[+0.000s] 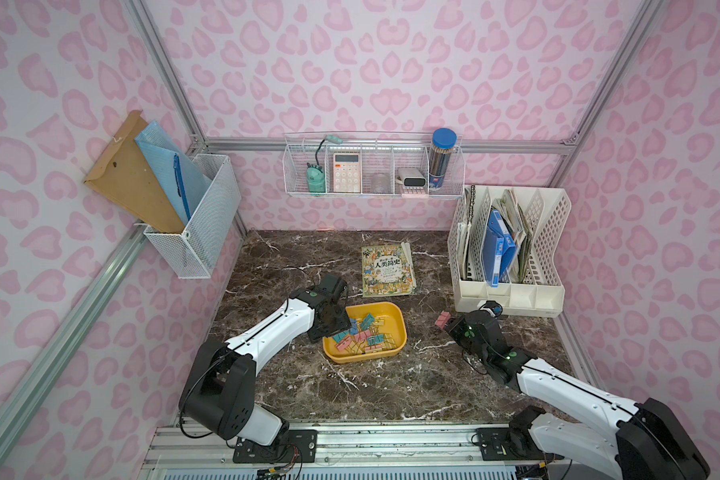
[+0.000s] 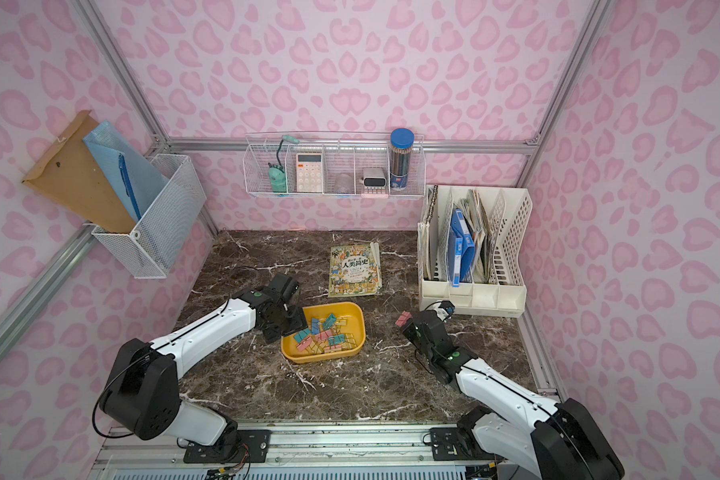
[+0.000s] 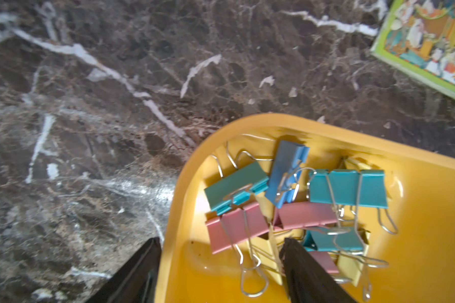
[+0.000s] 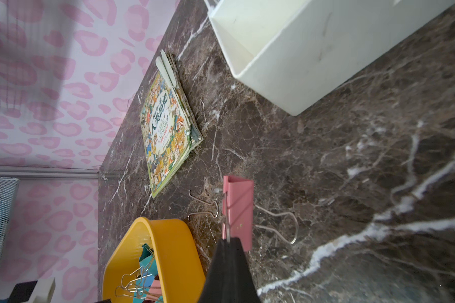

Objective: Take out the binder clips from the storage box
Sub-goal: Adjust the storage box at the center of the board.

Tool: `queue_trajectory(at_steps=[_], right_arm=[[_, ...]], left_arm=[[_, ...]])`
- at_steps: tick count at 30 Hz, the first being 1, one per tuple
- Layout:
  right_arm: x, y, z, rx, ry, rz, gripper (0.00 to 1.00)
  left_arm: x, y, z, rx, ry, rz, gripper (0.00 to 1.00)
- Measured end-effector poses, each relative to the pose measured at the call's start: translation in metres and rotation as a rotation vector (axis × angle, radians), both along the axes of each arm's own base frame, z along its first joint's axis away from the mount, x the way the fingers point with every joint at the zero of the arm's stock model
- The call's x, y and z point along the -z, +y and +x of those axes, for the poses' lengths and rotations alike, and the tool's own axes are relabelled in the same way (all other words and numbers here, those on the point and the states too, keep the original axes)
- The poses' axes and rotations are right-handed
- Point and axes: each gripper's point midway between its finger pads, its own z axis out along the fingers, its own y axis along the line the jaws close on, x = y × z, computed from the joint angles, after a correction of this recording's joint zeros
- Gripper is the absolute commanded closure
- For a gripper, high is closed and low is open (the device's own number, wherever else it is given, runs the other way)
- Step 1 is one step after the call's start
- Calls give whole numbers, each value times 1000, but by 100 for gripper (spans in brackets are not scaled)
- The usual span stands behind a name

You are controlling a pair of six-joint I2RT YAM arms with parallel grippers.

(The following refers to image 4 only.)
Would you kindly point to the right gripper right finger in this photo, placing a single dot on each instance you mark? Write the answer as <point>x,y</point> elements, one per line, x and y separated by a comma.
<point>241,285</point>

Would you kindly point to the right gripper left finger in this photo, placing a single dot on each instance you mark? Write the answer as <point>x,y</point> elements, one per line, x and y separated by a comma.
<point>215,287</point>

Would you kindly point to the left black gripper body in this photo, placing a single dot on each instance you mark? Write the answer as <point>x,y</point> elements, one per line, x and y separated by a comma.
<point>37,291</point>

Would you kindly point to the yellow plastic storage tray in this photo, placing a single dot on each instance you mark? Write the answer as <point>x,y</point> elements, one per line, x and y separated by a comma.
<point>180,270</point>

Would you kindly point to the teal binder clip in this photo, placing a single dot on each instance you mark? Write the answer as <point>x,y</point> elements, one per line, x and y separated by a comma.
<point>143,284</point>

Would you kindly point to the pink binder clip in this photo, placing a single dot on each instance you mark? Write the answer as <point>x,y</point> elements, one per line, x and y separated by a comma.
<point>237,210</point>

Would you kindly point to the illustrated children's history book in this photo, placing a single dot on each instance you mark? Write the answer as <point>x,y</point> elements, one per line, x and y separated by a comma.
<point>169,129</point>

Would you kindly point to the white plastic file organizer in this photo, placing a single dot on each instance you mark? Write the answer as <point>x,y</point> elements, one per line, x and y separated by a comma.
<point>293,53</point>

